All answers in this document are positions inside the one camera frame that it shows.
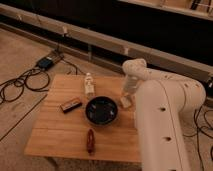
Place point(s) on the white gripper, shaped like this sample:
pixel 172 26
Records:
pixel 130 85

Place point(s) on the white sponge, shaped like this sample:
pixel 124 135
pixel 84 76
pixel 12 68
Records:
pixel 126 101

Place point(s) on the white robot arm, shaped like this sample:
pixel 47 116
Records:
pixel 160 98

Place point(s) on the dark ceramic bowl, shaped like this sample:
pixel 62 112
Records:
pixel 101 110

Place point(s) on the small white bottle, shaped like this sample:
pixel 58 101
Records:
pixel 89 86

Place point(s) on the red brown elongated object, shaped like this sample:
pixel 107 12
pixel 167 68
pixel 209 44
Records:
pixel 90 141

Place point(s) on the dark rectangular eraser block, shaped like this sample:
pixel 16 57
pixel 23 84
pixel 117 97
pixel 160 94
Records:
pixel 70 105

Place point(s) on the wooden table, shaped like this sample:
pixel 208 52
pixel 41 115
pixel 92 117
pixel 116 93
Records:
pixel 56 134

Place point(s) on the black power adapter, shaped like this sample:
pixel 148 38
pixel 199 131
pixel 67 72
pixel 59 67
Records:
pixel 45 63

